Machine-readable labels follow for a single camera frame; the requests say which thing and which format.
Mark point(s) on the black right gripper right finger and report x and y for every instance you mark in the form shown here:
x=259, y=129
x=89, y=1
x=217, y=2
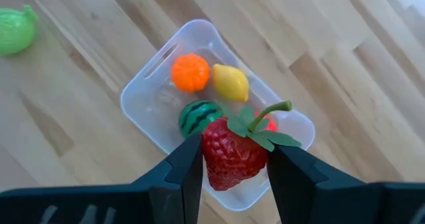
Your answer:
x=332, y=204

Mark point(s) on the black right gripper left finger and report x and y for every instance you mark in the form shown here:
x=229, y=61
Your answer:
x=133, y=207

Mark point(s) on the red toy bell pepper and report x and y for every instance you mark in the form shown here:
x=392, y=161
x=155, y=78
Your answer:
x=271, y=125

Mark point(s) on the clear plastic tupperware container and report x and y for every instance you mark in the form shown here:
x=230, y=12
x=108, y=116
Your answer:
x=149, y=101

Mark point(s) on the red toy strawberry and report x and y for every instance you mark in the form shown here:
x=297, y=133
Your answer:
x=232, y=157

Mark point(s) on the green striped toy watermelon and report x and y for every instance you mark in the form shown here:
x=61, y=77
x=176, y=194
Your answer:
x=197, y=117

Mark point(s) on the orange toy tangerine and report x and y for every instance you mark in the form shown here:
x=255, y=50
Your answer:
x=190, y=73

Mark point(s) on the yellow toy lemon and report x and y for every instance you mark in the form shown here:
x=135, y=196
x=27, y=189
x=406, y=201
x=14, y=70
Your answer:
x=230, y=82

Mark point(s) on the green toy fruit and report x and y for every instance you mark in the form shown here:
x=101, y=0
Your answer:
x=15, y=31

